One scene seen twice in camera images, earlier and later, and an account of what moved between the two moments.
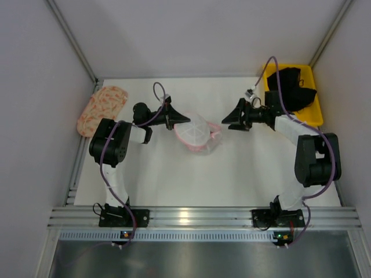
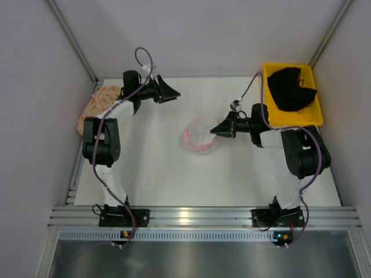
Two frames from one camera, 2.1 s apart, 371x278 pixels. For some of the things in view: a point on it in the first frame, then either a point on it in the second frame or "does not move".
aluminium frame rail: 322,218 does not move
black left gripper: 168,116 -> 157,90
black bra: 294,97 does not move
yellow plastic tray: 312,114 does not move
